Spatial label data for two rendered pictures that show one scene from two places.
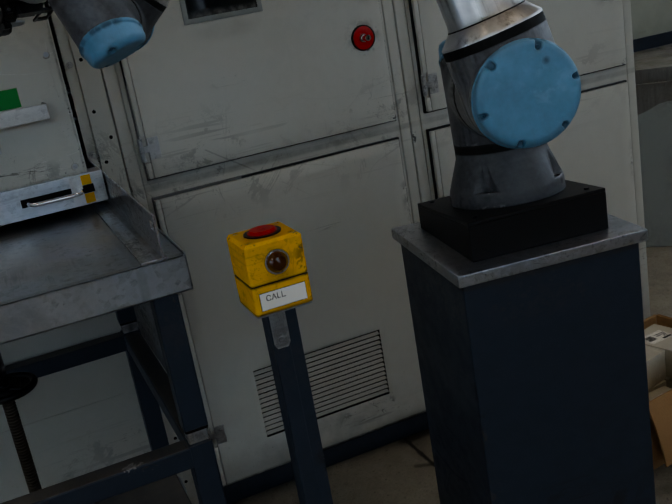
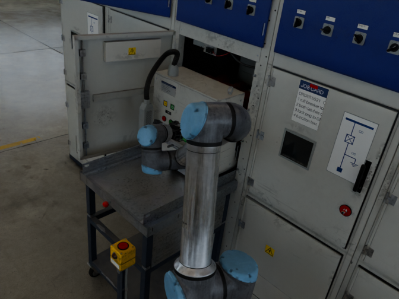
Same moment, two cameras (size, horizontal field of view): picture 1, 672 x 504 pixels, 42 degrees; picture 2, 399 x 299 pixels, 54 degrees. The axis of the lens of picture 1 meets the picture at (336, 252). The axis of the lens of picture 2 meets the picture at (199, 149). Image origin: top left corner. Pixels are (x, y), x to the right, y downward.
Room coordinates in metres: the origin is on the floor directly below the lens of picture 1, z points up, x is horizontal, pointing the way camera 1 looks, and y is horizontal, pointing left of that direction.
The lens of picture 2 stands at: (0.77, -1.14, 2.11)
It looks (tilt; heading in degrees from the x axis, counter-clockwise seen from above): 29 degrees down; 62
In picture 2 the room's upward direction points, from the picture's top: 7 degrees clockwise
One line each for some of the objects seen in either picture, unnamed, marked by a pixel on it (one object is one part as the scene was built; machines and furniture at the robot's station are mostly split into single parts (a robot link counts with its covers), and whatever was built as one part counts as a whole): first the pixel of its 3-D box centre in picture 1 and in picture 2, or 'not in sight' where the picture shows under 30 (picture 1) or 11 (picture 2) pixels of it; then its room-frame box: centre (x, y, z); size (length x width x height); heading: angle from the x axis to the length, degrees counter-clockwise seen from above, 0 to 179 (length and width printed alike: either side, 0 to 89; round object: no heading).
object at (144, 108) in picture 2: not in sight; (146, 116); (1.45, 0.84, 1.14); 0.08 x 0.05 x 0.17; 21
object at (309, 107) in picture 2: not in sight; (309, 105); (2.00, 0.15, 1.47); 0.15 x 0.01 x 0.21; 110
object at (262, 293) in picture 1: (269, 268); (123, 254); (1.12, 0.09, 0.85); 0.08 x 0.08 x 0.10; 20
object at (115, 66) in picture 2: not in sight; (126, 94); (1.38, 1.03, 1.21); 0.63 x 0.07 x 0.74; 12
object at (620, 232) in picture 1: (509, 233); not in sight; (1.42, -0.29, 0.74); 0.32 x 0.32 x 0.02; 12
